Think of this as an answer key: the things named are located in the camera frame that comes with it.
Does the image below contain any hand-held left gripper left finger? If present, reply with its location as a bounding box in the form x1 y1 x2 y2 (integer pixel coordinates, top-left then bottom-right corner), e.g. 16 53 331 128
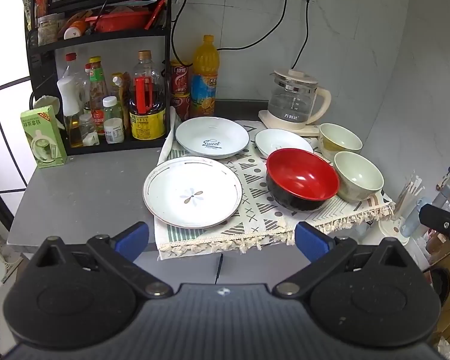
36 221 173 298

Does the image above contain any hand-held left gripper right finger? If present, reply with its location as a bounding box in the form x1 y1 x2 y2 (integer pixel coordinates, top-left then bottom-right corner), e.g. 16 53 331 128
272 221 417 297

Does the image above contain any red and black bowl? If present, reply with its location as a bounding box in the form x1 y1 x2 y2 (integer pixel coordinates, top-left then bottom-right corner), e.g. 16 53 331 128
266 148 340 213

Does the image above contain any white plate with flower print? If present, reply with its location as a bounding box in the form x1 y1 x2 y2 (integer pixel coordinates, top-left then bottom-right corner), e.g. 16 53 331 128
143 156 243 230

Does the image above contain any pale green ceramic bowl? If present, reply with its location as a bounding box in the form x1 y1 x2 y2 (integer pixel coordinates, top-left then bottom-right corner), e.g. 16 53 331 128
318 123 363 162
334 151 385 203

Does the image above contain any small white plate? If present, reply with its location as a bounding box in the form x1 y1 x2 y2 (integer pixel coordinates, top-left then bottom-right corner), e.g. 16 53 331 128
254 128 314 159

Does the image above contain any white plate with blue script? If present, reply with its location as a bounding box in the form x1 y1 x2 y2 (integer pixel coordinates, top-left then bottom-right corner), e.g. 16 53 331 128
175 116 250 160

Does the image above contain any light blue bottle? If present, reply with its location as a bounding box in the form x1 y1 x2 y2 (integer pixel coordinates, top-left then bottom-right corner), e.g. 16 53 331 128
400 196 433 238

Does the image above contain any patterned fringed table cloth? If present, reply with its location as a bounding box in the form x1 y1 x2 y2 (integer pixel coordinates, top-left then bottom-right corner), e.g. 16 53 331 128
154 119 396 262

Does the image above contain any small clear spice jar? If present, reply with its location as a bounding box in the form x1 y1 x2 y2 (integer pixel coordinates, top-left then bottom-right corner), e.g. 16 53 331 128
79 113 100 146

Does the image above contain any large soy sauce bottle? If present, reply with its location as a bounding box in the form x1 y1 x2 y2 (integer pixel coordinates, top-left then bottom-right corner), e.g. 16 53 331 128
129 50 167 141

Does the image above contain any cream kettle base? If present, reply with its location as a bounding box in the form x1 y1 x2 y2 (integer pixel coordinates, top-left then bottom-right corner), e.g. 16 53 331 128
257 109 320 138

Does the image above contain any green drink carton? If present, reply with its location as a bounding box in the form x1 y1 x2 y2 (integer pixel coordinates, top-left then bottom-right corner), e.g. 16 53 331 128
20 105 68 169

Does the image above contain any red drink can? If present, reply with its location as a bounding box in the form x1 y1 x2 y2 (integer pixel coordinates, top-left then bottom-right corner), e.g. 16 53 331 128
170 61 193 96
171 92 191 122

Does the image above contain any glass electric kettle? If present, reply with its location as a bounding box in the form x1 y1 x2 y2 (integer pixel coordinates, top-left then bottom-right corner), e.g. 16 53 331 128
267 68 332 124

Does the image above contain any slim yellow seasoning bottle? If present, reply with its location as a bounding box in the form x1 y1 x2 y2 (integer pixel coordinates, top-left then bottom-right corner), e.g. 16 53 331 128
110 72 131 130

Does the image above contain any sauce bottle with yellow cap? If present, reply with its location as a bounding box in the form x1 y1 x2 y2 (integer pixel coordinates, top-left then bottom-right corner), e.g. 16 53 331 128
89 56 110 136

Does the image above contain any orange juice bottle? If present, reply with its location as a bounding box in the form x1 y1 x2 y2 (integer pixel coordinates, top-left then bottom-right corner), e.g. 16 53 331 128
189 35 220 119

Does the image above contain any clear bottle with red cap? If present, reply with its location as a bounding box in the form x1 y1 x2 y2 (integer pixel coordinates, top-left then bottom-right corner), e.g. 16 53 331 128
63 53 90 113

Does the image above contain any black metal shelf rack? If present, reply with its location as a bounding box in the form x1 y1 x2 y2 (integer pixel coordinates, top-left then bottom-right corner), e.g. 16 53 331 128
24 0 175 157

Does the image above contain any orange bottle with white cap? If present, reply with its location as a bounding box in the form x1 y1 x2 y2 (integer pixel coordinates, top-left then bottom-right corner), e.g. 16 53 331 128
63 20 89 40

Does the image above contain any red plastic basket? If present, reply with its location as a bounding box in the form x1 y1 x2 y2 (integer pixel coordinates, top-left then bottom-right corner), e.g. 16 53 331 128
85 10 151 33

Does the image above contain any clear storage jar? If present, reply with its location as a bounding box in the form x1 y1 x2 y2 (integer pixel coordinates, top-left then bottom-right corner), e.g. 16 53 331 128
37 13 67 46

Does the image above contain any black power cable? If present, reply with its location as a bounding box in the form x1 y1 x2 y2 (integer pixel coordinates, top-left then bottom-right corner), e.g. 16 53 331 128
292 0 316 70
216 0 294 52

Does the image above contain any black rack cable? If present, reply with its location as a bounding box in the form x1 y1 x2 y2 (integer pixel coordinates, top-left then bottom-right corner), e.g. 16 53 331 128
170 0 190 65

